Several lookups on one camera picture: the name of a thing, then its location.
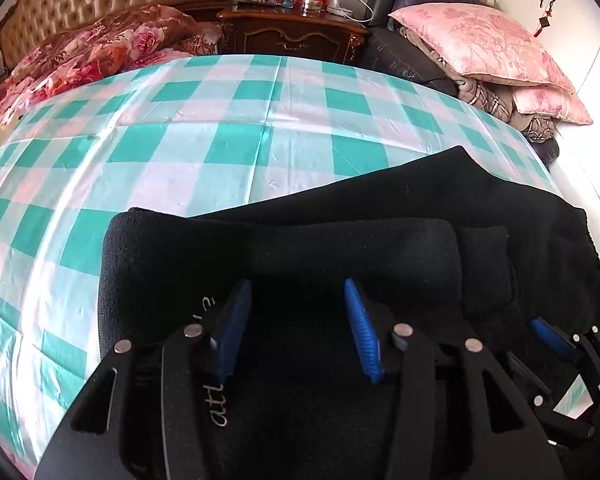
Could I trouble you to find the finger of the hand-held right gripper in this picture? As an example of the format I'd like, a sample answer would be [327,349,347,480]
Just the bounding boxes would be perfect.
[529,317,600,397]
[505,350,554,408]

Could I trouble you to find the black leather sofa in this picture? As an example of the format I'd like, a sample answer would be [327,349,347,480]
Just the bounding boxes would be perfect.
[355,0,561,161]

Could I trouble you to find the green white checked sheet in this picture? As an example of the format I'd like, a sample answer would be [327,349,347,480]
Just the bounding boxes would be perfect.
[0,52,566,480]

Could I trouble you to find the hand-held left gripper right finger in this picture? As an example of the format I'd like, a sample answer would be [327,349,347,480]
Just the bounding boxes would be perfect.
[344,279,566,480]

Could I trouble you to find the black pants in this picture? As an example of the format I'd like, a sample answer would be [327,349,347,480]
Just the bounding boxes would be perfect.
[97,145,600,480]

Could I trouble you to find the red tassel ornament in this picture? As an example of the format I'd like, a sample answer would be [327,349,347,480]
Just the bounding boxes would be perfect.
[534,7,553,38]

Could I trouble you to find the red floral quilt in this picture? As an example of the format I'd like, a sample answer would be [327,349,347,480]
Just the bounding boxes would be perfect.
[0,4,226,136]

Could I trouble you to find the white cable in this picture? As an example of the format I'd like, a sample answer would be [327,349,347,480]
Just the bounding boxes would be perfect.
[337,0,376,23]

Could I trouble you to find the large pink floral pillow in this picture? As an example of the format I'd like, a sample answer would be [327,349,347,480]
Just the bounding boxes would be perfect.
[387,2,576,93]

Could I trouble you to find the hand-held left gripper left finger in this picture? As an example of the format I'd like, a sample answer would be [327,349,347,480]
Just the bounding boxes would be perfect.
[35,280,253,480]

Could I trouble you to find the white wardrobe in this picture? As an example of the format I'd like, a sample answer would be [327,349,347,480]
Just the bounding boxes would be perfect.
[490,0,600,201]

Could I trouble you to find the dark wooden nightstand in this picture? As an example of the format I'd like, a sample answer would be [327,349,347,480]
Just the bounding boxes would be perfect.
[216,2,371,66]

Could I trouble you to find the folded plaid blanket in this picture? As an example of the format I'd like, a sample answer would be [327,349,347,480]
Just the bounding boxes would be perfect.
[400,27,563,143]

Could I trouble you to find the small pink floral pillow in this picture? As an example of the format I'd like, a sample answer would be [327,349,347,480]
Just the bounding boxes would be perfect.
[512,87,593,126]

